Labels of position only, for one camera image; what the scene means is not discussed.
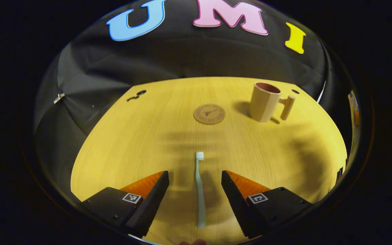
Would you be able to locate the round cork coaster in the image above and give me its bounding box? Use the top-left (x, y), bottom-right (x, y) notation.
top-left (193, 104), bottom-right (226, 125)

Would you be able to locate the pale green toothbrush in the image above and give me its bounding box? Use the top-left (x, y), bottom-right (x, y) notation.
top-left (196, 151), bottom-right (207, 229)

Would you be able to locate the black backdrop cloth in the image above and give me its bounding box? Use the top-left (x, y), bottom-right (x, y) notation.
top-left (34, 0), bottom-right (353, 191)

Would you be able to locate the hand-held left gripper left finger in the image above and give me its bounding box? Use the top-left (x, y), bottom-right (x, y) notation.
top-left (80, 171), bottom-right (169, 239)

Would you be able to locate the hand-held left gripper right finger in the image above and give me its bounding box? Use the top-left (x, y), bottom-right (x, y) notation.
top-left (221, 170), bottom-right (314, 239)

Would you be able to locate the beige cup with handle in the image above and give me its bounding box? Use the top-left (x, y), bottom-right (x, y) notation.
top-left (249, 82), bottom-right (296, 123)

